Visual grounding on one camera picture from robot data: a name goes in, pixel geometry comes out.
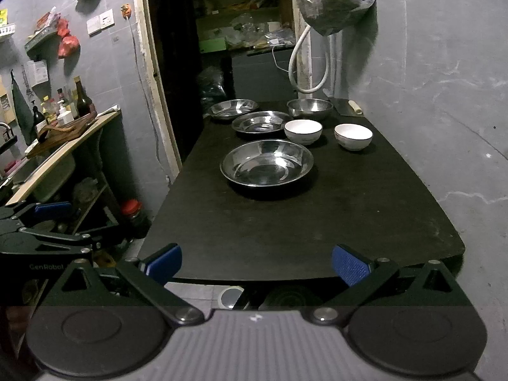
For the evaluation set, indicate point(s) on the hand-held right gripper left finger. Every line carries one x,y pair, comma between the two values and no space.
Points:
164,261

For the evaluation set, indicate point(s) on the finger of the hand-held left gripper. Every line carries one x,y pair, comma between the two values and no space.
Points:
51,208
59,240

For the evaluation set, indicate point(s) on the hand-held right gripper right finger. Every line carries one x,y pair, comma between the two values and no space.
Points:
349,265

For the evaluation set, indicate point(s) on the white ceramic bowl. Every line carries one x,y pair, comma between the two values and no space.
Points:
353,137
302,131

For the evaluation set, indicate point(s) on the steel plate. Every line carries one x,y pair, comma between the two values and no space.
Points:
260,122
266,164
232,108

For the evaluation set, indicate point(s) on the steel bowl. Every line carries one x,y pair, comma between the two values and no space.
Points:
309,107

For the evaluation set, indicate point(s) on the kitchen sink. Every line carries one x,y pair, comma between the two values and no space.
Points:
47,178

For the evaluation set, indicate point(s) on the red-lid jar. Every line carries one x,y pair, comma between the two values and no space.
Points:
134,218

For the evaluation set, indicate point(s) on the wooden counter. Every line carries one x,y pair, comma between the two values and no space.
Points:
79,143

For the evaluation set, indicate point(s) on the white round lid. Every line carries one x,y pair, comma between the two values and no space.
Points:
231,298

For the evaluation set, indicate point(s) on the wooden cutting board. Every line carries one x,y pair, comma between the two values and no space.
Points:
63,133

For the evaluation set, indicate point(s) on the black pump bottle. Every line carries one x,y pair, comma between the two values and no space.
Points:
39,121

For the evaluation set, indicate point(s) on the metal faucet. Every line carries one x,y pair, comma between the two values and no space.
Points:
4,129

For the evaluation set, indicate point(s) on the white bottle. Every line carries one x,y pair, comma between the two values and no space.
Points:
65,116

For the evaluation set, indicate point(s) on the green hanging cloth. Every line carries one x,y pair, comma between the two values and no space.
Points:
22,111

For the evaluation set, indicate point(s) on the dark glass bottle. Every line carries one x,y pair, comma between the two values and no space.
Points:
82,101

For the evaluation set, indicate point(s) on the grey flat sheet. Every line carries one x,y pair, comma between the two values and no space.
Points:
343,108

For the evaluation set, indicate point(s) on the cream paper roll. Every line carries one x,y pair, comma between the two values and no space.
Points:
355,106

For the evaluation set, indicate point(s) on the red plastic bag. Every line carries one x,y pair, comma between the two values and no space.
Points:
67,41

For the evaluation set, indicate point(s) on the black plastic bag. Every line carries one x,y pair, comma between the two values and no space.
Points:
212,87

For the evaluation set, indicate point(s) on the dark cabinet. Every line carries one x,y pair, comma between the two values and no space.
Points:
258,77

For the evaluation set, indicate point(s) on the orange plug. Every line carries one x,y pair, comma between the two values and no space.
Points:
126,10

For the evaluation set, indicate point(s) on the cluttered shelf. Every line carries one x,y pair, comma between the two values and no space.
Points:
242,27

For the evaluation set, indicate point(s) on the large hanging plastic bag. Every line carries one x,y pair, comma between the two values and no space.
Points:
337,0

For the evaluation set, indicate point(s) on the paper wall note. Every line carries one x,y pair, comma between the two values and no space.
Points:
37,72

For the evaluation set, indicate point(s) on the grey wall shelf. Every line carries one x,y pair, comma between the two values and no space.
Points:
37,43

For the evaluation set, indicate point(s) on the white wall switch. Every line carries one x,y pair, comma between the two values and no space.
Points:
100,22

